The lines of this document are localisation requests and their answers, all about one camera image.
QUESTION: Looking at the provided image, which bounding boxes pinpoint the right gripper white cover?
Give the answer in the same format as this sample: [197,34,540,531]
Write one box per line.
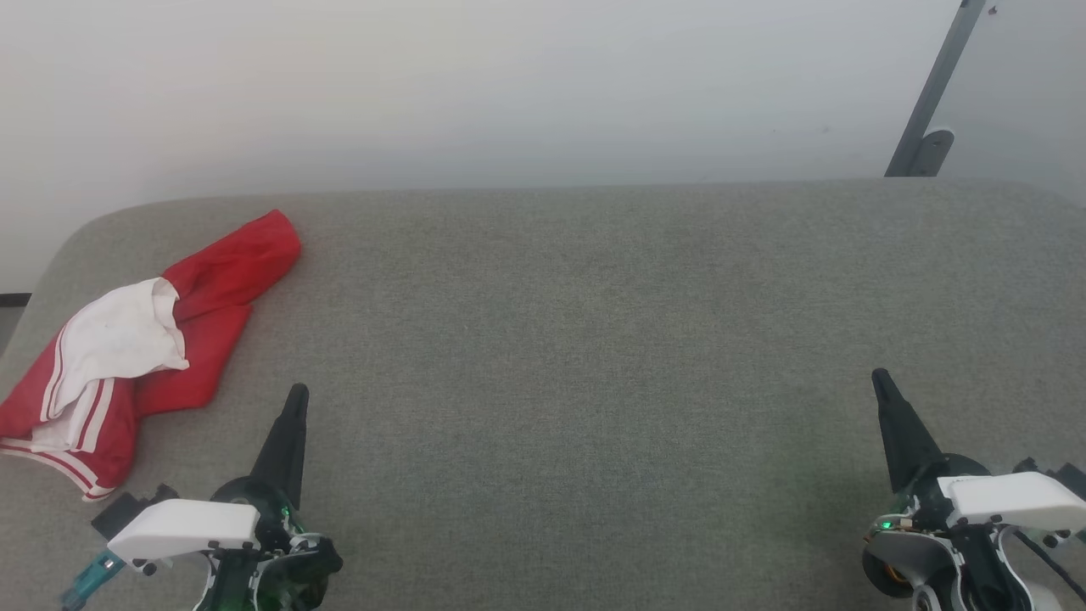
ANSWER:
[872,368,1086,530]

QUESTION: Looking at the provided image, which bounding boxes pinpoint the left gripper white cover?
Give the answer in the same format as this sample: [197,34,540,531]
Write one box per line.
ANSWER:
[109,384,344,597]

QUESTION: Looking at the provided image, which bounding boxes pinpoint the red and white garment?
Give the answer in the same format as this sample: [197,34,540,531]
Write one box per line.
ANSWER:
[0,210,302,502]

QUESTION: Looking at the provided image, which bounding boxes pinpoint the grey fabric sofa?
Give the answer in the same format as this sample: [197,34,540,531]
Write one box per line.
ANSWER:
[0,177,1086,611]

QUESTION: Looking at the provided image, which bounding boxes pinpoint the grey metal pole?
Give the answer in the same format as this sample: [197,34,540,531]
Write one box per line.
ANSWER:
[885,0,989,177]

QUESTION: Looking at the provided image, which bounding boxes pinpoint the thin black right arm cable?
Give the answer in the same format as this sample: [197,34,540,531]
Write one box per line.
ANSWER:
[1010,526,1086,605]

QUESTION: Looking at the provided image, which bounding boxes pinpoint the teal left camera connector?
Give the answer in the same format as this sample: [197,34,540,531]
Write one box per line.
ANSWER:
[61,550,128,611]

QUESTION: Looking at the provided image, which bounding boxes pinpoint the grey metal bracket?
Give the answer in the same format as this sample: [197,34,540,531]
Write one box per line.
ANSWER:
[910,129,956,177]

